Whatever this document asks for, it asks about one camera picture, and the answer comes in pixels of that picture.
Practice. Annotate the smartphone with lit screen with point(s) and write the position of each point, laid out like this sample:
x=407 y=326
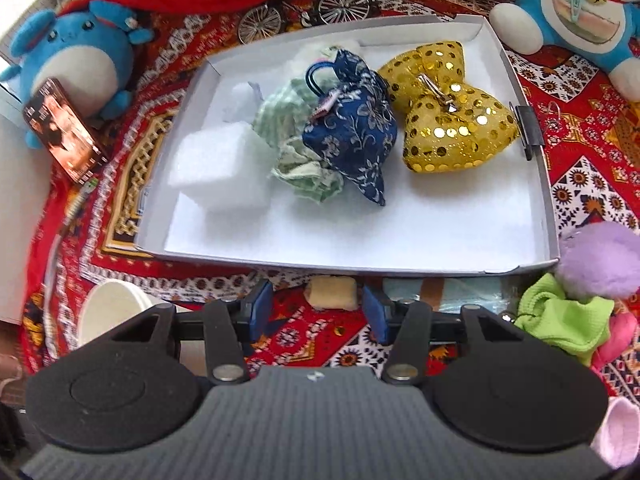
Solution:
x=70 y=141

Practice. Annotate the Doraemon plush toy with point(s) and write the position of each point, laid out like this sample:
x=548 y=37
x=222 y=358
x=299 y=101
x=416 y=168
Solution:
x=598 y=30

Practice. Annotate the navy floral pouch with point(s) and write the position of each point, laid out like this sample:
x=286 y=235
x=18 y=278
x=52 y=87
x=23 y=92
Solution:
x=353 y=127

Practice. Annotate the black binder clip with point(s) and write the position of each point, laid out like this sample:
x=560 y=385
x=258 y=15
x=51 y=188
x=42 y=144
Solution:
x=531 y=134

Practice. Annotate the white fluffy plush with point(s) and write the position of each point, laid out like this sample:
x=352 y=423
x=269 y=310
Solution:
x=317 y=52

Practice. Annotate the pale pink sock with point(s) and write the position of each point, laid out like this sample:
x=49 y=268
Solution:
x=618 y=438

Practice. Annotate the white foam block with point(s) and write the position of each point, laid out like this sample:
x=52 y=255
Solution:
x=223 y=168

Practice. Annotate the pink soft flower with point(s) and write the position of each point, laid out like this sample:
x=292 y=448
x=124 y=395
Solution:
x=621 y=330

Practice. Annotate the green checked scrunchie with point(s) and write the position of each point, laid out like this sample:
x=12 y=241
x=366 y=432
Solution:
x=280 y=121

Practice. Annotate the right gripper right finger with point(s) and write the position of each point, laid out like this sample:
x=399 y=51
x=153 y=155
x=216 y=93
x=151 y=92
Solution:
x=406 y=328

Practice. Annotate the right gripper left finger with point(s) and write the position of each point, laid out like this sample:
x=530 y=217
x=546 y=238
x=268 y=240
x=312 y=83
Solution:
x=228 y=326

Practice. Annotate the blue round plush toy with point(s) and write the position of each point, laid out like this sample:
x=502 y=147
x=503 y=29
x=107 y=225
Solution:
x=89 y=52

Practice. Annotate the gold sequin bow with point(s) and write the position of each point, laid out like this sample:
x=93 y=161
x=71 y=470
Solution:
x=449 y=125

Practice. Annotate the miniature bicycle model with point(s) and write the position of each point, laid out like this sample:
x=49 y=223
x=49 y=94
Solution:
x=274 y=17

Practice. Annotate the purple fluffy plush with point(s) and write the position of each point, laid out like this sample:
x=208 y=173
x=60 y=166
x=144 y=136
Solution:
x=599 y=260

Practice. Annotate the lime green cloth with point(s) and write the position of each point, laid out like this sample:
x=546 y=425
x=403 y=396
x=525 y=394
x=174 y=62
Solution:
x=574 y=326

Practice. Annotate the white paper cup cat drawing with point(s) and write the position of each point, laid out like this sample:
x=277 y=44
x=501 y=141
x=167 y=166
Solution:
x=108 y=305

